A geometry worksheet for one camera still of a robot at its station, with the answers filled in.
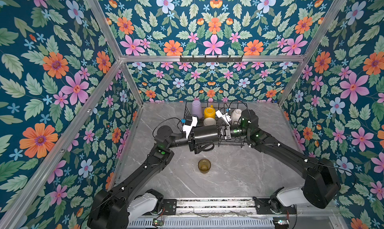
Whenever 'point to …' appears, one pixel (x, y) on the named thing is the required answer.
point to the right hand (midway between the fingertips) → (209, 135)
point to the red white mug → (209, 121)
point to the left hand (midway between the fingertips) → (211, 135)
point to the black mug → (206, 134)
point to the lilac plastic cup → (196, 109)
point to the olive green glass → (204, 165)
